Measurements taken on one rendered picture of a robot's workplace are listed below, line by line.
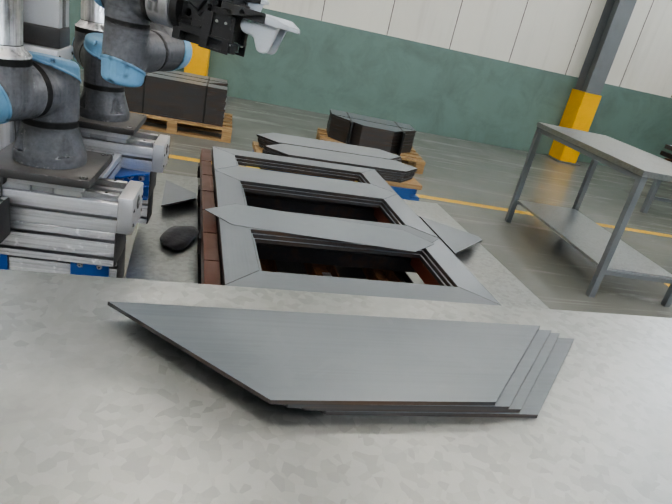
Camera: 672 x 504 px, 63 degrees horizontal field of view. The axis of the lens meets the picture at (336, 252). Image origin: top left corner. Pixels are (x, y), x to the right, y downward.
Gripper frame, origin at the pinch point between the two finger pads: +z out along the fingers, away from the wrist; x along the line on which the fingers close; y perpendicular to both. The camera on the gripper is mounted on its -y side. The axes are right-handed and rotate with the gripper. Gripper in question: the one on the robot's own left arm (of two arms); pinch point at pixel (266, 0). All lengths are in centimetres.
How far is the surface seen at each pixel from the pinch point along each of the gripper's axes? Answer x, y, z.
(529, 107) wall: -370, 126, 689
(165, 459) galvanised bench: 159, 20, -82
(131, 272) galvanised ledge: 60, 70, -55
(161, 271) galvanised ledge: 61, 70, -47
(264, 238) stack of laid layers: 71, 54, -21
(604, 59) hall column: -318, 25, 739
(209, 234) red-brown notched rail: 66, 55, -37
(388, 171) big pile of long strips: 9, 61, 76
